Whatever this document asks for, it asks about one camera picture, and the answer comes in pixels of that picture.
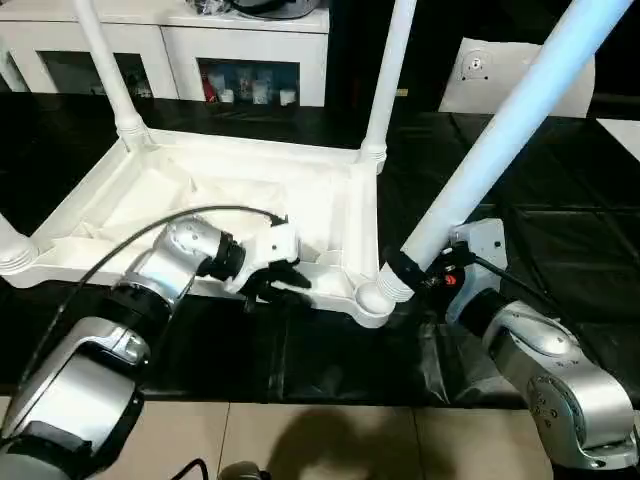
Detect white plastic table top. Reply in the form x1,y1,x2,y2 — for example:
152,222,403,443
0,127,397,332

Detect black table mat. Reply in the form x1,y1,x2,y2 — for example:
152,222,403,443
0,92,640,410

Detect dark robot left foot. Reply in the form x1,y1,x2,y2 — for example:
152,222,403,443
218,461,272,480

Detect white bag with round fitting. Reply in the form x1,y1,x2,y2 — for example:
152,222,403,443
437,36,600,120

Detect white flat board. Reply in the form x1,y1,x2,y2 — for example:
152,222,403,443
596,117,640,152

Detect black box with gold label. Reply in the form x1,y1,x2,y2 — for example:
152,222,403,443
327,0,465,117

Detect grey helmet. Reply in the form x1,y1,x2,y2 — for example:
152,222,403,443
231,0,330,15

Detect black tangled items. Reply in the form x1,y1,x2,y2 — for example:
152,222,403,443
186,0,235,17

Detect white glass-door cabinet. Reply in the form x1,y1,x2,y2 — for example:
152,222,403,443
0,0,332,110

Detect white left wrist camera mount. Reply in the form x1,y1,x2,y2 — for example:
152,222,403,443
226,218,302,297

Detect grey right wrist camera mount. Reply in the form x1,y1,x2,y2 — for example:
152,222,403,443
443,217,510,322

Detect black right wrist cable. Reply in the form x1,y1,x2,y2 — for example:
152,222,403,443
468,253,577,322

